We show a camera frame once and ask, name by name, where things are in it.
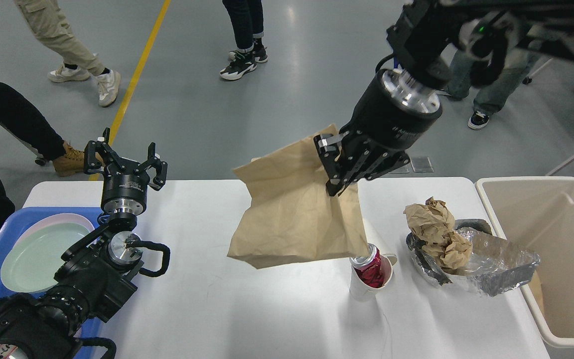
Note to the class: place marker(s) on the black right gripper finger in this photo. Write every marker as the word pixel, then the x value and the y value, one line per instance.
pixel 341 158

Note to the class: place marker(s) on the grey crumpled wrapper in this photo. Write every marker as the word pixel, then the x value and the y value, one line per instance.
pixel 477 224

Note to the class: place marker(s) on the crushed red soda can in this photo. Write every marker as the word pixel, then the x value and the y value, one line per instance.
pixel 368 267

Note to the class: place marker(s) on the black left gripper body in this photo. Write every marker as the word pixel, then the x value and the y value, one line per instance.
pixel 124 191

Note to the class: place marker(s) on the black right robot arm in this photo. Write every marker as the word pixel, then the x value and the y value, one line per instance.
pixel 484 29

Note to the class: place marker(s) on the brown paper bag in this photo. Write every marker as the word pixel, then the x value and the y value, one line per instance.
pixel 291 218
pixel 535 285

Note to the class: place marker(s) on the person in beige trousers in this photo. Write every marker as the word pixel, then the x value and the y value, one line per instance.
pixel 50 27

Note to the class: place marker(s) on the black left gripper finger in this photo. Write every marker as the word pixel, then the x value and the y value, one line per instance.
pixel 153 161
pixel 101 159

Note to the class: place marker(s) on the seated person tan boots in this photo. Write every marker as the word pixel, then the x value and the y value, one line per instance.
pixel 13 124

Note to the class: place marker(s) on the metal floor socket plate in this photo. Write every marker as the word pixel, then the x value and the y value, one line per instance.
pixel 416 165

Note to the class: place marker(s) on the pink plate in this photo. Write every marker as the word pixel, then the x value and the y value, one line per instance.
pixel 58 218

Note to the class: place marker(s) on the blue plastic tray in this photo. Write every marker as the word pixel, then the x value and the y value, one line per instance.
pixel 10 232

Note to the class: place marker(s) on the beige plastic bin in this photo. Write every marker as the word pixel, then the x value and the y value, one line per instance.
pixel 538 213

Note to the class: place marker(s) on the person in black trousers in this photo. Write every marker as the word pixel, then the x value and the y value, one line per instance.
pixel 247 19

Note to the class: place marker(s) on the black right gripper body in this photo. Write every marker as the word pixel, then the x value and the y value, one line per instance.
pixel 387 120

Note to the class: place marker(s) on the green plate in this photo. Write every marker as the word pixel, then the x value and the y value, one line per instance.
pixel 31 265

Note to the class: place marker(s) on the brown paper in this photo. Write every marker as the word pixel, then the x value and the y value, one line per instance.
pixel 430 221
pixel 452 252

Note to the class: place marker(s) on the clear plastic wrapper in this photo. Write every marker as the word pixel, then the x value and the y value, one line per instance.
pixel 495 266

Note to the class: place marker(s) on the white paper cup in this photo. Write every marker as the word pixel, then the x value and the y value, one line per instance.
pixel 376 239
pixel 362 292

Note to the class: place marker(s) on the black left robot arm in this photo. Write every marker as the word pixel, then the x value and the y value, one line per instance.
pixel 95 279

